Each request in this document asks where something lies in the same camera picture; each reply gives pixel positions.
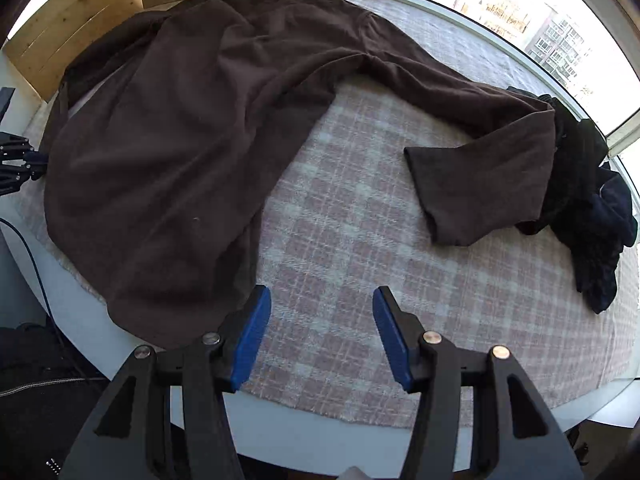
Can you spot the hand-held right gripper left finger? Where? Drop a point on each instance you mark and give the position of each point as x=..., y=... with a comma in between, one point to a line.
x=250, y=342

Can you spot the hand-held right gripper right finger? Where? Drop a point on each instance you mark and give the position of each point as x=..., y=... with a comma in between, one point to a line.
x=392, y=342

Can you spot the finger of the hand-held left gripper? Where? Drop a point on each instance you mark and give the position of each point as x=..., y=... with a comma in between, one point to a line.
x=17, y=175
x=20, y=149

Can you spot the brown fleece garment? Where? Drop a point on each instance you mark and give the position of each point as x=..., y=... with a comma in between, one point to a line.
x=175, y=160

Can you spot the pink plaid blanket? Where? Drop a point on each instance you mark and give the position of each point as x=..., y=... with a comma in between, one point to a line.
x=350, y=260

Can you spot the pine plank board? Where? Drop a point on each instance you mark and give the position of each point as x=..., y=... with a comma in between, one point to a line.
x=75, y=15

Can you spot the person's black jacket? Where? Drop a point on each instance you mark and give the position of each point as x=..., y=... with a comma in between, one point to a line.
x=40, y=410

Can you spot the navy garment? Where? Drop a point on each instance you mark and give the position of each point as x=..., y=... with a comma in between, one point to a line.
x=600, y=250

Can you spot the black garment with yellow stripes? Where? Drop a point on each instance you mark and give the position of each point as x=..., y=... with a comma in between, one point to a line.
x=575, y=160

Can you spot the apartment buildings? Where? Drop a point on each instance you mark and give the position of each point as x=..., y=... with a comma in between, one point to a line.
x=555, y=35

